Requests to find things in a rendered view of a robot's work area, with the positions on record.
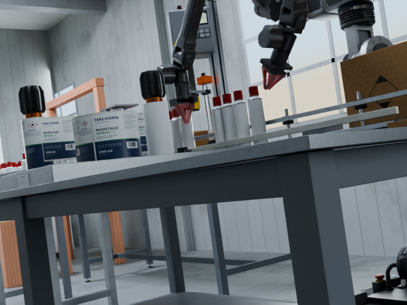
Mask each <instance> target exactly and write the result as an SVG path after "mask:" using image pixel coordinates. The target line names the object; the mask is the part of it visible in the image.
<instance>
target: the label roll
mask: <svg viewBox="0 0 407 305"><path fill-rule="evenodd" d="M71 121H72V126H73V135H74V144H75V150H76V159H77V162H87V161H95V160H108V159H120V158H127V157H140V156H142V148H141V138H140V133H139V124H138V119H137V112H136V111H131V110H119V111H104V112H99V113H91V114H85V115H81V116H78V117H74V118H72V120H71Z"/></svg>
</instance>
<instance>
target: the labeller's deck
mask: <svg viewBox="0 0 407 305"><path fill-rule="evenodd" d="M228 149H234V148H225V149H212V150H205V151H193V152H180V153H173V154H160V155H153V156H140V157H127V158H120V159H108V160H95V161H87V162H75V163H62V164H54V165H48V166H43V167H40V168H35V169H31V170H28V171H23V172H18V173H15V174H10V175H5V176H2V177H0V192H3V191H9V190H13V189H19V188H26V187H29V186H36V185H42V184H46V183H52V182H58V181H62V180H68V179H74V178H78V177H84V176H88V175H95V174H100V173H105V172H110V171H117V170H120V169H127V168H133V167H137V166H143V165H149V164H153V163H159V162H166V161H169V160H176V159H181V158H186V157H192V156H198V155H202V154H208V153H214V152H218V151H224V150H228Z"/></svg>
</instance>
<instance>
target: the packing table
mask: <svg viewBox="0 0 407 305"><path fill-rule="evenodd" d="M207 211H208V220H209V225H210V234H211V242H212V247H213V256H214V258H204V257H181V260H182V262H186V263H205V264H214V265H215V270H216V278H217V287H218V293H219V294H221V295H230V293H229V288H228V279H227V276H229V275H233V274H238V273H241V272H245V271H249V270H252V269H256V268H259V267H264V266H267V265H271V264H274V263H279V262H282V261H286V260H290V259H291V253H288V254H283V255H279V256H276V257H271V258H267V259H264V260H241V259H228V258H225V257H224V252H223V243H222V234H221V230H220V221H219V213H218V207H217V203H208V204H207ZM140 216H141V225H142V234H143V239H144V248H141V249H136V250H132V251H126V252H121V253H117V254H112V257H113V259H114V258H129V259H139V260H146V262H147V264H149V265H150V266H149V267H148V268H151V267H152V266H151V264H153V260H157V261H166V257H165V255H152V251H151V242H150V233H149V228H148V219H147V210H146V209H140ZM76 220H77V226H78V235H79V244H80V250H81V259H82V268H83V274H84V278H86V279H87V281H85V282H90V280H88V279H89V278H91V274H90V265H89V264H91V263H97V262H100V261H103V259H102V257H97V258H92V259H88V250H87V241H86V235H85V226H84V216H83V214H81V215H76ZM143 252H144V253H145V255H144V254H140V253H143ZM226 265H233V266H236V267H231V268H229V269H226Z"/></svg>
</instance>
